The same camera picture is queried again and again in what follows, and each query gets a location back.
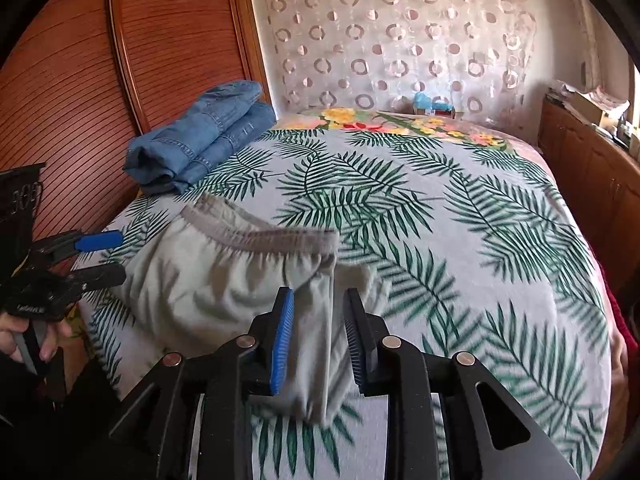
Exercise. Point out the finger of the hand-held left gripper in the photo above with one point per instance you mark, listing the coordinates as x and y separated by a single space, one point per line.
105 275
102 241

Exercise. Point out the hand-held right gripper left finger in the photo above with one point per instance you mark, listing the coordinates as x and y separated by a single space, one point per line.
281 345

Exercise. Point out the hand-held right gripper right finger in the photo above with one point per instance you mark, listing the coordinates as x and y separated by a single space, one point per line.
356 340

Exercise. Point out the grey pants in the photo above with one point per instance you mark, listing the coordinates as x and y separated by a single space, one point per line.
200 285

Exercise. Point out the person's left hand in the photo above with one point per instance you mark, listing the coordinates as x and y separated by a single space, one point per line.
50 340

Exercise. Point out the black metal stand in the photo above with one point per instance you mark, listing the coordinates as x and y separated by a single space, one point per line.
20 200

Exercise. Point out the leaf print bed sheet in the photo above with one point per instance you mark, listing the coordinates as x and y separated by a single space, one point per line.
450 260

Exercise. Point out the folded blue jeans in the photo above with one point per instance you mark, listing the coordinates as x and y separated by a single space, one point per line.
200 135

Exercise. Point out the floral blanket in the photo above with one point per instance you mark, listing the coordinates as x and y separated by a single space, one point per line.
350 117

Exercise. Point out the blue toy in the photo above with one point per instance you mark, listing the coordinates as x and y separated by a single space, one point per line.
427 105

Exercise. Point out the red knit cloth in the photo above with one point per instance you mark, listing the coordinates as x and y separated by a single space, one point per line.
622 315

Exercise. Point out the wooden side cabinet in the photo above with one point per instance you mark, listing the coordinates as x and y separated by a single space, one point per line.
590 170

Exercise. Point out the circle pattern sheer curtain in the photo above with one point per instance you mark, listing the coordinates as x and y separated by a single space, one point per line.
400 35

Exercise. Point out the cardboard box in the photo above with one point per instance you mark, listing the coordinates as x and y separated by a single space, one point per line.
592 107

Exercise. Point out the pile of papers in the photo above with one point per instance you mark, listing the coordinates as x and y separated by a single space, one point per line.
612 97

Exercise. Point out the window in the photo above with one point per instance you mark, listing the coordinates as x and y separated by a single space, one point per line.
635 100

